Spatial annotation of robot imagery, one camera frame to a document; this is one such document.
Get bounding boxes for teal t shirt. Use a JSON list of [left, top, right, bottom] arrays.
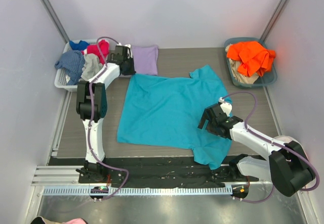
[[117, 65, 231, 170]]

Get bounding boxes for orange t shirt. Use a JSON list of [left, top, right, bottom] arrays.
[[226, 41, 276, 78]]

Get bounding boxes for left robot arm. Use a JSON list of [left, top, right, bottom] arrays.
[[76, 44, 136, 183]]

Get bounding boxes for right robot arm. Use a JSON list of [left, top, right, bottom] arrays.
[[198, 102, 316, 197]]

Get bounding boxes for folded lavender t shirt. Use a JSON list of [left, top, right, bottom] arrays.
[[132, 45, 158, 76]]

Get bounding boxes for red t shirt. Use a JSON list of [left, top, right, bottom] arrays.
[[82, 40, 110, 64]]

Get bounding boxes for grey t shirt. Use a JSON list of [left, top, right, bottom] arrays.
[[79, 54, 103, 81]]

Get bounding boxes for royal blue t shirt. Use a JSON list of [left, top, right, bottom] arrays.
[[69, 40, 90, 51]]

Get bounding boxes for beige garment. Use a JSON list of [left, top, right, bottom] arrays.
[[225, 42, 262, 83]]

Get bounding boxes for blue checked shirt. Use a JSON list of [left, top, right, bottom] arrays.
[[54, 50, 85, 86]]

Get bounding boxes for white round mesh hamper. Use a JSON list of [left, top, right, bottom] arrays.
[[274, 135, 307, 158]]

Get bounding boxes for teal plastic basket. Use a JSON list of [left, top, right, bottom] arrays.
[[224, 37, 277, 88]]

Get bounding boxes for white plastic basket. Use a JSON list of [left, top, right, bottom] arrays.
[[54, 39, 108, 92]]

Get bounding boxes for pink cloth at bottom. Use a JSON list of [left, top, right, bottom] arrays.
[[30, 216, 88, 224]]

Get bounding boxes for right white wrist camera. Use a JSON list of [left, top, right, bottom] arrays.
[[219, 97, 232, 117]]

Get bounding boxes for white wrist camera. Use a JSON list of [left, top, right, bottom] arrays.
[[219, 97, 232, 117], [124, 44, 133, 58]]

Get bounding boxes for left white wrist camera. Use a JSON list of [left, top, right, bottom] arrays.
[[124, 44, 133, 58]]

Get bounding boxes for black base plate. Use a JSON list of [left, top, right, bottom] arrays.
[[49, 156, 258, 188]]

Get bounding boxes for left aluminium corner post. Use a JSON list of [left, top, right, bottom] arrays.
[[40, 0, 69, 43]]

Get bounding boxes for aluminium corner post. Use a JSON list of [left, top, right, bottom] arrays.
[[40, 0, 69, 43], [260, 0, 289, 42]]

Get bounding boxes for aluminium frame rails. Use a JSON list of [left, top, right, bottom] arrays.
[[32, 166, 81, 186]]

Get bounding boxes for slotted cable duct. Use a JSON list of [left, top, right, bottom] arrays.
[[43, 185, 232, 196]]

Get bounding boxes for right aluminium corner post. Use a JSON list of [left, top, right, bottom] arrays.
[[260, 0, 289, 42]]

